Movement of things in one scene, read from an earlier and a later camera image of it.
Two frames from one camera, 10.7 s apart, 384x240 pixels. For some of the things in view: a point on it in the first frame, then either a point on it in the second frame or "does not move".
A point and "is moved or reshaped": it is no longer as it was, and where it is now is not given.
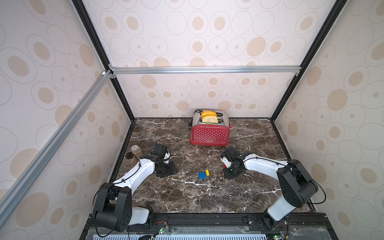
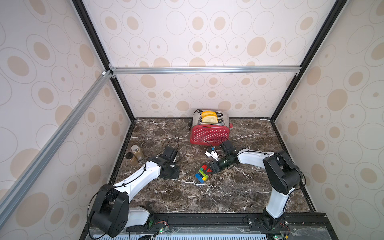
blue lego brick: x=202 y=175 is moved or reshaped
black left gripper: x=172 y=169 → x=175 y=175
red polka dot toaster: x=216 y=134 does not move
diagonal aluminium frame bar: x=28 y=175 does not move
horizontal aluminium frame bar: x=252 y=70 does not move
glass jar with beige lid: x=136 y=151 does not move
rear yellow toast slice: x=208 y=113 does not move
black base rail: x=218 y=226 does not move
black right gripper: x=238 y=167 → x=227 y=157
